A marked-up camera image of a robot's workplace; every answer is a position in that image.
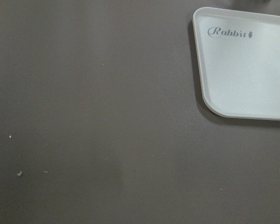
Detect cream rectangular tray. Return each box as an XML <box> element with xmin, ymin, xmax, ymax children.
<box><xmin>193</xmin><ymin>7</ymin><xmax>280</xmax><ymax>121</ymax></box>

